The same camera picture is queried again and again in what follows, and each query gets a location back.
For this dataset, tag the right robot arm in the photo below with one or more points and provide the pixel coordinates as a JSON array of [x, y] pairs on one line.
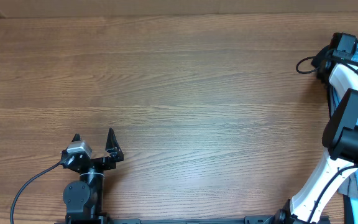
[[336, 66]]

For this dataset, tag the black garment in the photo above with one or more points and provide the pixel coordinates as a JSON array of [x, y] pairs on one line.
[[319, 57]]

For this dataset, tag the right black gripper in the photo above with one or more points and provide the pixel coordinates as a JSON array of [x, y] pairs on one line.
[[323, 79]]

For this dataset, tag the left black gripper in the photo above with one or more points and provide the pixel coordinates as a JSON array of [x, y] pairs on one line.
[[115, 153]]

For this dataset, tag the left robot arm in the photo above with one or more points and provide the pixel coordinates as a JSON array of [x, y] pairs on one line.
[[84, 198]]

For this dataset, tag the grey folded trousers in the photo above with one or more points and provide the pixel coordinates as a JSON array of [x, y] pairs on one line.
[[349, 187]]

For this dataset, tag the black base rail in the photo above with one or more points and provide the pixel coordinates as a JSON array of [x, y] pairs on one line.
[[246, 220]]

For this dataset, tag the light blue garment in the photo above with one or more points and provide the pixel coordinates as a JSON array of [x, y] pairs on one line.
[[354, 207]]

